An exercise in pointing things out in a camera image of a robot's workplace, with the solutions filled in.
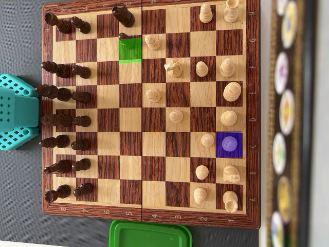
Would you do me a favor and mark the light wooden bishop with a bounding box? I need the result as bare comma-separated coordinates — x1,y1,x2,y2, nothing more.
219,58,235,79
221,136,237,152

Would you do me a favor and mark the light wooden pawn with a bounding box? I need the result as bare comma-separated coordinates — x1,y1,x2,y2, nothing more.
145,89,162,103
200,133,215,148
195,61,209,78
195,165,209,180
169,110,184,124
193,187,208,205
199,3,214,24
144,34,161,51

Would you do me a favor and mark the wooden chessboard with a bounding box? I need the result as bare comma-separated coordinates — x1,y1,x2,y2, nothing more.
41,0,261,231

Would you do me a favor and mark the light wooden knight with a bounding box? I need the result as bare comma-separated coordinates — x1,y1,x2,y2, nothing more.
222,165,241,184
163,58,182,78

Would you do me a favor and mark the light wooden queen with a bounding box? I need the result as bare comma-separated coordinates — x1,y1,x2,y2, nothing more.
220,110,238,127

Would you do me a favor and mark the light wooden rook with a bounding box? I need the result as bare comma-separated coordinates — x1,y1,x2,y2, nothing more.
222,190,239,214
223,0,244,24

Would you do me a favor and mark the dark wooden queen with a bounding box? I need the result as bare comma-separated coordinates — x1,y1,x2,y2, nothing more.
41,114,74,128

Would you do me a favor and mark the dark wooden bishop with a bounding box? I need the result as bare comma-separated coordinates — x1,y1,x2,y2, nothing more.
41,61,70,78
39,134,70,149

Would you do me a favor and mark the dark wooden king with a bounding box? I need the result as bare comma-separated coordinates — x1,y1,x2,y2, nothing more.
34,84,72,102

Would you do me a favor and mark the green plastic lid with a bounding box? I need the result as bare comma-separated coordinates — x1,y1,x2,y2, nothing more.
108,219,193,247

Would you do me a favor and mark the dark wooden rook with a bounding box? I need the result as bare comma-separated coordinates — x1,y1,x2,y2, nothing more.
44,184,71,203
44,12,73,34

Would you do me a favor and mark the black medallion game box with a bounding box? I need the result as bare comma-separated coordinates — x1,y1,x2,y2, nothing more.
264,0,317,247

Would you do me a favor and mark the dark grey mat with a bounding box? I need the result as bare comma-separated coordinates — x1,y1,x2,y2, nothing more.
0,0,260,247

